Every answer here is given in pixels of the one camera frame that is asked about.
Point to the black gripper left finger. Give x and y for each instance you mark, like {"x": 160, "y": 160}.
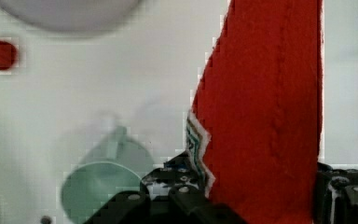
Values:
{"x": 172, "y": 194}

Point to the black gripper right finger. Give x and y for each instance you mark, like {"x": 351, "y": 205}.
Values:
{"x": 335, "y": 196}

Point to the red plush ketchup bottle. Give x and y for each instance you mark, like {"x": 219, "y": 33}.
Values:
{"x": 255, "y": 124}

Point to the grey round plate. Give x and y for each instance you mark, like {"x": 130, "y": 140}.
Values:
{"x": 69, "y": 15}

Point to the green pot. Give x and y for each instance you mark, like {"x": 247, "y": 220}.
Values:
{"x": 116, "y": 164}

